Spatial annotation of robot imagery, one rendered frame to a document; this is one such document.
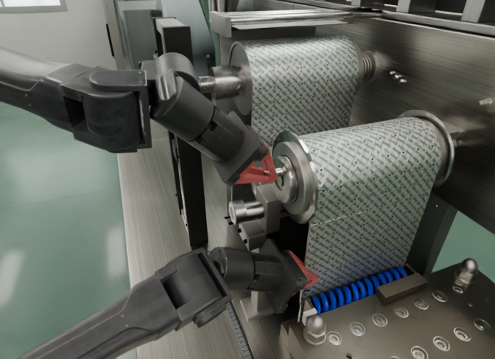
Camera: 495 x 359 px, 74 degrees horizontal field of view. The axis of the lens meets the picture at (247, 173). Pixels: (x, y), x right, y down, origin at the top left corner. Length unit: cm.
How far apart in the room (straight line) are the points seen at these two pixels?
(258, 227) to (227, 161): 21
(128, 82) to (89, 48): 562
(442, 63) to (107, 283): 192
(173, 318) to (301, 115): 46
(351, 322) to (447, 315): 17
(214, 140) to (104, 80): 13
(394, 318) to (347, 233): 17
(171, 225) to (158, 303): 59
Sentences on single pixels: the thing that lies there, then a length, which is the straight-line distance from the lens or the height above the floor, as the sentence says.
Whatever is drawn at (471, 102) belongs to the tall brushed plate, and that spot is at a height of 134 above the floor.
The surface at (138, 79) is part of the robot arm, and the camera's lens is 37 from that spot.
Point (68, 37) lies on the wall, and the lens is 598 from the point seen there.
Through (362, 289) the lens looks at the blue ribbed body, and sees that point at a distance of 66.
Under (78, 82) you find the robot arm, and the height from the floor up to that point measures 143.
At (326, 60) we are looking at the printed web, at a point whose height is 138.
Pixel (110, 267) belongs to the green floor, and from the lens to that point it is 222.
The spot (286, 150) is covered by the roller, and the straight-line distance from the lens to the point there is 50.
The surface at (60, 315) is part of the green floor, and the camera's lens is 210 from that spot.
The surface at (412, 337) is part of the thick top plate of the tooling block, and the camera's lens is 64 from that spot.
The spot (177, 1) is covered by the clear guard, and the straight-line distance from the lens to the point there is 138.
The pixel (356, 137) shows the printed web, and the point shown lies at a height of 131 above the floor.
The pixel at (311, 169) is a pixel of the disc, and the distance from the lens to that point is 46.
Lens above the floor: 153
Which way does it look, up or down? 32 degrees down
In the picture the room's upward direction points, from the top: straight up
